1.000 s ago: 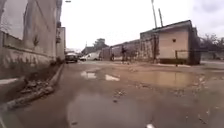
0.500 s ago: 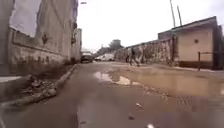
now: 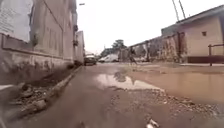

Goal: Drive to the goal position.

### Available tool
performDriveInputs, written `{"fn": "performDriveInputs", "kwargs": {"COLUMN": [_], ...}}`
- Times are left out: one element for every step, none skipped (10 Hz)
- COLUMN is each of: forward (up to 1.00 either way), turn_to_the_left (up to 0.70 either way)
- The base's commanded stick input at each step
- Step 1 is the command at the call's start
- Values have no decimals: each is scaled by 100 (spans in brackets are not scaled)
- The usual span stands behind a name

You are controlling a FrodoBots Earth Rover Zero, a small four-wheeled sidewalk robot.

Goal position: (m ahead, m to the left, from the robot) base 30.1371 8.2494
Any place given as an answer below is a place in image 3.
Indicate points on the tree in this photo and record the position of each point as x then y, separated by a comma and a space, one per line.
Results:
118, 44

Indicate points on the person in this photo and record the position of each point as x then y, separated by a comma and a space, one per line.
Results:
132, 55

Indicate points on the dark car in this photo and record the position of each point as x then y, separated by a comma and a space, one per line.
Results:
90, 60

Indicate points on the pale grey building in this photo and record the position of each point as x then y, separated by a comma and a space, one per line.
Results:
80, 46

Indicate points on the brown dirt road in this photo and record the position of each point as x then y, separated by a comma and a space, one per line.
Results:
93, 103

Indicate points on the broken stone kerb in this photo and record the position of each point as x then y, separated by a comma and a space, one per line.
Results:
61, 85

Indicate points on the tan concrete building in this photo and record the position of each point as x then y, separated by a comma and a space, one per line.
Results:
50, 33

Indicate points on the robot's own part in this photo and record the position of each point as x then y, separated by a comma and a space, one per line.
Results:
151, 124

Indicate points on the muddy puddle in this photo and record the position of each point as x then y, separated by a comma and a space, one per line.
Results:
186, 85

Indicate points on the pole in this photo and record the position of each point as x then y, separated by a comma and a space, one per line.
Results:
175, 10
182, 8

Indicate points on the beige building with small window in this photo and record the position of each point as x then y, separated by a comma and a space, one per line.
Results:
200, 43

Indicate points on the dark metal railing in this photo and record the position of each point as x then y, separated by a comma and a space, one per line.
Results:
210, 53

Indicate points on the stained dark wall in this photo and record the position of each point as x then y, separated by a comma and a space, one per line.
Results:
163, 50

